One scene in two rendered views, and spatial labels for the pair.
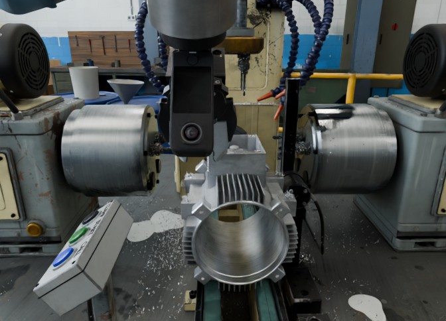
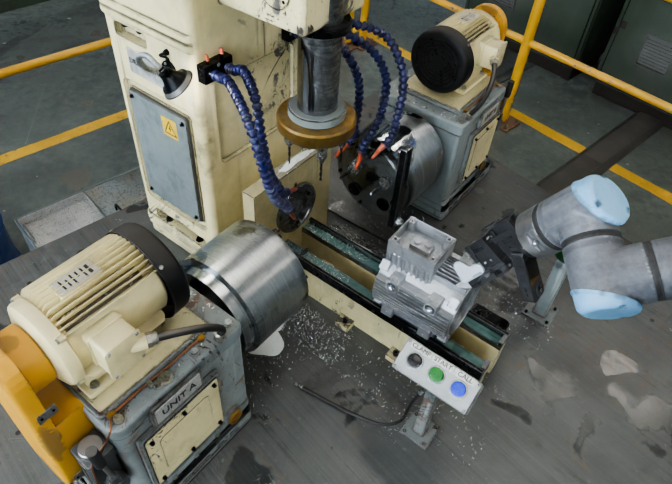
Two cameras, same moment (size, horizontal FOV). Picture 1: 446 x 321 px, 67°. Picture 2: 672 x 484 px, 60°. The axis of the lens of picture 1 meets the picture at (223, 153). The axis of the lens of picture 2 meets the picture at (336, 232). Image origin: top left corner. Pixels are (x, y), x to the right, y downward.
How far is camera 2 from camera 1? 1.13 m
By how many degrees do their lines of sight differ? 52
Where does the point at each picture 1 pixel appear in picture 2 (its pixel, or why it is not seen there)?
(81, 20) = not seen: outside the picture
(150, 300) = (369, 380)
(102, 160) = (281, 311)
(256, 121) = (316, 168)
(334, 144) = (417, 174)
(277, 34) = not seen: hidden behind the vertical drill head
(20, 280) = (262, 459)
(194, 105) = (535, 275)
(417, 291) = not seen: hidden behind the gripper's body
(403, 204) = (446, 187)
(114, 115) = (263, 261)
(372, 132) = (432, 149)
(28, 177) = (227, 378)
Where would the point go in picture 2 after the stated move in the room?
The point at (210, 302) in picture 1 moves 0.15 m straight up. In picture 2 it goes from (453, 348) to (467, 309)
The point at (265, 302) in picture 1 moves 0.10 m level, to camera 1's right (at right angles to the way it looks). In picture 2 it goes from (472, 324) to (491, 300)
